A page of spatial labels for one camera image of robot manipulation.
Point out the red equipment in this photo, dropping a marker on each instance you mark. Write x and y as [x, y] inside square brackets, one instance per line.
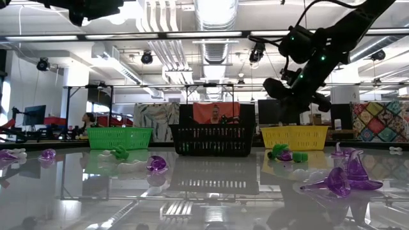
[56, 120]

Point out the black ceiling camera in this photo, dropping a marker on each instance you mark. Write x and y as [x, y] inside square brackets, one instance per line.
[147, 58]
[378, 55]
[257, 52]
[43, 64]

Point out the person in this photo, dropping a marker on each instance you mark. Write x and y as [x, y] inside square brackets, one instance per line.
[87, 119]

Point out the leaf print cloth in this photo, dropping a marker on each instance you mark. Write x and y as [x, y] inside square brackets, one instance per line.
[156, 115]

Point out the silver slanted ventilation duct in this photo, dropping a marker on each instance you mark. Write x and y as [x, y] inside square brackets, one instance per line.
[377, 46]

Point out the white bottle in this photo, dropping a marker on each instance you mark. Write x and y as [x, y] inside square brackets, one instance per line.
[337, 125]

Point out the orange cloth backdrop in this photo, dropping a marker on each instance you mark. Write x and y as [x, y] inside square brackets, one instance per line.
[199, 110]

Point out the black metal table frame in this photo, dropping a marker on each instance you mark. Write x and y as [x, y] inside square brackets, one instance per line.
[64, 145]

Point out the yellow plastic basket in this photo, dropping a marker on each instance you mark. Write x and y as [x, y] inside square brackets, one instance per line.
[295, 139]

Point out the red bar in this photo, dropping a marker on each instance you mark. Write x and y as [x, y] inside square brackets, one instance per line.
[8, 124]

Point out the narrow black monitor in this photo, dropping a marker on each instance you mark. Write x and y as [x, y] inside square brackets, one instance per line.
[341, 111]

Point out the black background robot arm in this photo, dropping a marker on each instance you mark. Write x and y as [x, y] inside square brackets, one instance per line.
[14, 135]

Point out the green plastic toy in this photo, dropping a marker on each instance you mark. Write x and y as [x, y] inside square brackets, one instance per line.
[277, 148]
[300, 156]
[120, 154]

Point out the green plastic basket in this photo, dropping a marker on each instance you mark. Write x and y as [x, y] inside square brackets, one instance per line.
[119, 139]

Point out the dark monitor on stand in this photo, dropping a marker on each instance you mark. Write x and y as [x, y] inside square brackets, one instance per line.
[34, 115]

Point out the black plastic basket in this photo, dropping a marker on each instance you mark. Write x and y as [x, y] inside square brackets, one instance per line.
[212, 154]

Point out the colourful patchwork quilt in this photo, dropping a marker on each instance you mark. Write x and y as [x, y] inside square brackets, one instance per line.
[380, 121]

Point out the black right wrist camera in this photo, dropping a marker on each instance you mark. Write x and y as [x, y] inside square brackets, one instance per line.
[287, 76]

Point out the wide black monitor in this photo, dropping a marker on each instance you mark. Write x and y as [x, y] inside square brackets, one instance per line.
[268, 111]

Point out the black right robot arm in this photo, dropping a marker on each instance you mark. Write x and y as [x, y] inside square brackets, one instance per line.
[351, 22]

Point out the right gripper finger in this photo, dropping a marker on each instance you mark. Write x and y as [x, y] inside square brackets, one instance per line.
[294, 111]
[285, 111]

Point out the black background rig frame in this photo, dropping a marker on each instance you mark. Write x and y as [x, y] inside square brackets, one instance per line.
[209, 85]

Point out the white ceiling light fixture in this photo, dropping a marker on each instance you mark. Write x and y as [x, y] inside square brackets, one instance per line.
[177, 77]

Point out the overhead frame bar with lights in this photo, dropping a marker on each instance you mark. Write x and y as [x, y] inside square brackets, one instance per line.
[191, 34]

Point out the black panel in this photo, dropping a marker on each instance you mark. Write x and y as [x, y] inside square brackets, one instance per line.
[186, 113]
[247, 113]

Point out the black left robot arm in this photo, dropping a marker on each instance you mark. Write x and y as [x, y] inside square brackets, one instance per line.
[54, 2]

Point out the brown cardboard box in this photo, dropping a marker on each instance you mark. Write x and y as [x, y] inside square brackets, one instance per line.
[316, 119]

